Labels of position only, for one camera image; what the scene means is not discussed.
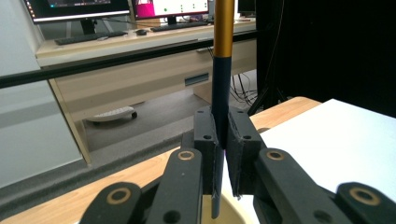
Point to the light wooden desk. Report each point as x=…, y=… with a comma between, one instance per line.
x=140, y=71

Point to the white board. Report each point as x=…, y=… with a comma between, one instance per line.
x=327, y=146

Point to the beige square cup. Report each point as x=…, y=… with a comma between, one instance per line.
x=232, y=215

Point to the black horizontal bar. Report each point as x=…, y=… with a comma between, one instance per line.
x=93, y=63

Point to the white cabinet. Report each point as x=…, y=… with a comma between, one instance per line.
x=21, y=124

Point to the wooden table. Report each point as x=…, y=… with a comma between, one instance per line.
x=124, y=177

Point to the dark monitor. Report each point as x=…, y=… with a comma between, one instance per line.
x=247, y=6

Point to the black keyboard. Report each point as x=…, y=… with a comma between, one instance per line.
x=179, y=26
x=90, y=37

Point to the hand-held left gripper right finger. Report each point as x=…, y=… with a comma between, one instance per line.
x=243, y=149

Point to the wide computer monitor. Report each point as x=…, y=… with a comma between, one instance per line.
x=77, y=7

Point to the black frame stand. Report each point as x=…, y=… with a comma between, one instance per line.
x=269, y=96

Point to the black computer mouse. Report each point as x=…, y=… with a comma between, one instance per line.
x=141, y=32

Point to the makeup brush with gold ferrule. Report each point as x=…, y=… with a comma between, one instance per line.
x=223, y=31

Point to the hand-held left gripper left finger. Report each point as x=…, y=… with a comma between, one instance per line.
x=207, y=146

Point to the black curtain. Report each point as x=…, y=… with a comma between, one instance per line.
x=327, y=46

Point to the monitor with pink window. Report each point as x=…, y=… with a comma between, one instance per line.
x=174, y=6

